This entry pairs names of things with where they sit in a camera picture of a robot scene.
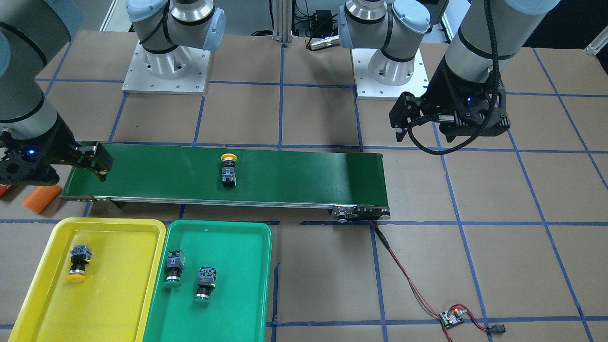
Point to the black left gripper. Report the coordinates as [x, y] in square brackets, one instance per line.
[439, 88]

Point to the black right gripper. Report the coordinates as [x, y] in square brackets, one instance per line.
[61, 140]

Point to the plain orange cylinder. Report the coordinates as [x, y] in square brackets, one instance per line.
[41, 197]

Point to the yellow push button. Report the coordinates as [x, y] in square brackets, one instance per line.
[228, 175]
[80, 256]

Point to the orange cylinder labelled 4680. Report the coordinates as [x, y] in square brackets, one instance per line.
[4, 188]

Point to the green push button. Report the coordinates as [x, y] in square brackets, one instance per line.
[174, 265]
[205, 283]

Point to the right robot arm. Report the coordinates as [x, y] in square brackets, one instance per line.
[34, 136]

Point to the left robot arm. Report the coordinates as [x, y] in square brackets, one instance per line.
[490, 35]

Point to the green conveyor belt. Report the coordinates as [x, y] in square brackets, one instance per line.
[351, 185]

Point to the yellow plastic tray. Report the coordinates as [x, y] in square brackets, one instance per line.
[112, 303]

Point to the green plastic tray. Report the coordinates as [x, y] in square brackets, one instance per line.
[236, 310]

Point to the small controller circuit board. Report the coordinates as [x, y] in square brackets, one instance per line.
[452, 317]

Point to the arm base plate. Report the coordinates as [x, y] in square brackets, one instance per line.
[166, 80]
[370, 89]

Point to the aluminium frame post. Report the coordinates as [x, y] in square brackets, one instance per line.
[282, 20]

